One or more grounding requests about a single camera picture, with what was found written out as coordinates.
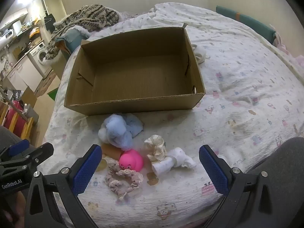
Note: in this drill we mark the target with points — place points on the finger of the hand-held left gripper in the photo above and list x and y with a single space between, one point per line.
19 146
44 150

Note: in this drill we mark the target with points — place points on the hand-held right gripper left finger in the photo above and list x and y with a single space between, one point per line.
86 168

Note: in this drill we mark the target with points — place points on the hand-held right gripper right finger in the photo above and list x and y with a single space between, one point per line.
213 171

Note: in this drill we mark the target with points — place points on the brown cardboard tube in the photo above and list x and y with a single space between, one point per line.
111 150

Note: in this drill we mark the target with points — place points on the white fluffy sock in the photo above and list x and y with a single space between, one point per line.
178 158

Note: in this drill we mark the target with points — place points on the pink grey scrunchie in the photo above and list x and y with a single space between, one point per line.
136 179

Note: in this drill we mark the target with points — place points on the cream lace scrunchie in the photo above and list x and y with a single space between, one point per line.
155 147

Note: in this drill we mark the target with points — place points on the brown cardboard box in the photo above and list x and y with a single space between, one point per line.
142 71

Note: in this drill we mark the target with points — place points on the yellow wooden rack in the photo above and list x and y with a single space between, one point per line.
29 125

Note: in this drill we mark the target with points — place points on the red suitcase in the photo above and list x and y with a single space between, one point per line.
11 117

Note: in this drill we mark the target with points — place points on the grey bin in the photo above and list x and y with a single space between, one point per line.
32 115

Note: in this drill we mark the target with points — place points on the pink octopus toy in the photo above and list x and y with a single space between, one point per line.
133 159

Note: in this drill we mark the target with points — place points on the small cardboard box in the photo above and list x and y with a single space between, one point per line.
29 98

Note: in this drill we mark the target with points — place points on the light blue fluffy plush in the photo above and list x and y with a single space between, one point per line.
116 128

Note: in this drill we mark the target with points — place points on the green mat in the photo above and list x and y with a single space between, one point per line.
52 95

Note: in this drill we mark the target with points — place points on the white kitchen cabinet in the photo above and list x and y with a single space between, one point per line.
21 76

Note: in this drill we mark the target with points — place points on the white washing machine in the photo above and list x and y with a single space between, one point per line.
39 57

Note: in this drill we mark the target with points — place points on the white kitchen appliance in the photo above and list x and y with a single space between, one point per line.
8 33

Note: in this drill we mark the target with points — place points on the teal pillow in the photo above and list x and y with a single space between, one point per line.
73 39

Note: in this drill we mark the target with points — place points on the white folded cloth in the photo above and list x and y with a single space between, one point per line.
200 53

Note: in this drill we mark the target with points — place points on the patterned knitted blanket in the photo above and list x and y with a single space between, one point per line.
90 16

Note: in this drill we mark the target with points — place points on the pink cloth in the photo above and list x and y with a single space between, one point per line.
285 47

